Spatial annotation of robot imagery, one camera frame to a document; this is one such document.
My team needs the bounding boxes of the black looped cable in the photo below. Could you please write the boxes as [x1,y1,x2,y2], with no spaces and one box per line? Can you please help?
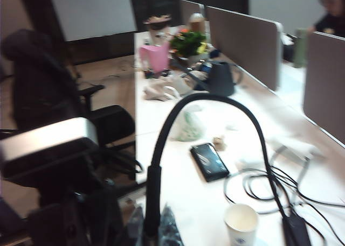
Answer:
[223,167,345,246]

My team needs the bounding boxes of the plain white paper cup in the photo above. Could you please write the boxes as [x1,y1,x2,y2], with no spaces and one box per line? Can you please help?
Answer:
[224,202,260,232]

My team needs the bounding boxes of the green clear plastic bag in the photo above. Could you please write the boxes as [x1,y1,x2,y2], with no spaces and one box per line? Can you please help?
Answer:
[171,104,208,142]

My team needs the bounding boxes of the beige fabric desk divider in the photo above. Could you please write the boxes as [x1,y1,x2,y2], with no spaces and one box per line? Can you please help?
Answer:
[303,31,345,150]
[205,5,283,92]
[180,0,205,26]

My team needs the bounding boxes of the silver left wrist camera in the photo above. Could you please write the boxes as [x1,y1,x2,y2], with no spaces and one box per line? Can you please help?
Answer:
[0,116,99,163]

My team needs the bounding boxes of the white paper cup blue logo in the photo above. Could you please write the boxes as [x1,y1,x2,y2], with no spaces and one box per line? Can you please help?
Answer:
[227,224,258,246]

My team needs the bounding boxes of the black gooseneck kettle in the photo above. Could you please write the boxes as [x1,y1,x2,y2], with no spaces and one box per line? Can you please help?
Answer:
[188,60,245,97]

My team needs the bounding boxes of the pink plastic pitcher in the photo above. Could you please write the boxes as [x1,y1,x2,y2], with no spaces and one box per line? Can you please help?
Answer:
[139,41,171,72]

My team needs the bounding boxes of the black smartphone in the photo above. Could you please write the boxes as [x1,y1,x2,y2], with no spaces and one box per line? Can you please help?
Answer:
[190,142,230,182]

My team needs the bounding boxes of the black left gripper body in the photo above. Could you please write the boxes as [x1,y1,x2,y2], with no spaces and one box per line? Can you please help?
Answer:
[0,138,108,203]

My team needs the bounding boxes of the green flowering plant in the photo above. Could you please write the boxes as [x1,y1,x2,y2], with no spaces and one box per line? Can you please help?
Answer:
[169,29,208,57]

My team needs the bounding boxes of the brown drink jar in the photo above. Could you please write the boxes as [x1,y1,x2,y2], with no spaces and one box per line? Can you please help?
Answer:
[188,12,205,33]

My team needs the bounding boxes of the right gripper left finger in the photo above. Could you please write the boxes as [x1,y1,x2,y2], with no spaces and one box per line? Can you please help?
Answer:
[126,204,145,246]

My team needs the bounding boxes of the black jacket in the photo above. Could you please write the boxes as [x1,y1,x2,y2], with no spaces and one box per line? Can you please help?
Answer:
[2,27,81,131]

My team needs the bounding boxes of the beige crumpled cloth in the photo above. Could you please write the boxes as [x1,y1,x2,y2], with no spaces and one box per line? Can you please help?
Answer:
[142,75,195,102]

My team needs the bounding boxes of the person in black shirt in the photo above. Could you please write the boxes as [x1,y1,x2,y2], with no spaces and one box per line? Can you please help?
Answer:
[309,0,345,39]

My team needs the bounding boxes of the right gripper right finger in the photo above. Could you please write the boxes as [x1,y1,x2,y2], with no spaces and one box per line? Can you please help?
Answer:
[158,202,185,246]

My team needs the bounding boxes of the black power adapter brick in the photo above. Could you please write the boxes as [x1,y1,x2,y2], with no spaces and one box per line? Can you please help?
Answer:
[281,213,312,246]

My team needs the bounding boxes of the white whiteboard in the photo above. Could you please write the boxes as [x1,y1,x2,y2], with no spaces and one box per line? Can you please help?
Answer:
[46,0,137,43]

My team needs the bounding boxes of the black charger cable with plug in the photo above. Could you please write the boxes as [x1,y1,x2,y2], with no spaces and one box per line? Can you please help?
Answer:
[144,92,297,246]

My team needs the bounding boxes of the brown potted succulent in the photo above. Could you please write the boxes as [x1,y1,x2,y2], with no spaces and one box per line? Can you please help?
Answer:
[142,13,173,39]

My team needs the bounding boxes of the white metal desk stand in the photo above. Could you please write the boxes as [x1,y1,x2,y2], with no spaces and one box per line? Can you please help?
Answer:
[268,138,320,182]

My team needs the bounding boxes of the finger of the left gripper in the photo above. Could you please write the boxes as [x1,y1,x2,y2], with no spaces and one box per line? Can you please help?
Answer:
[28,202,89,246]
[88,188,125,246]

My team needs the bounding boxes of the black office chair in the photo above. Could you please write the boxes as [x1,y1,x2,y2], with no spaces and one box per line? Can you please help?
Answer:
[0,68,143,193]

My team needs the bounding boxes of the small brown snack piece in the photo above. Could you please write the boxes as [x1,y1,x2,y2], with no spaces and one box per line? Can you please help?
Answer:
[212,136,226,151]

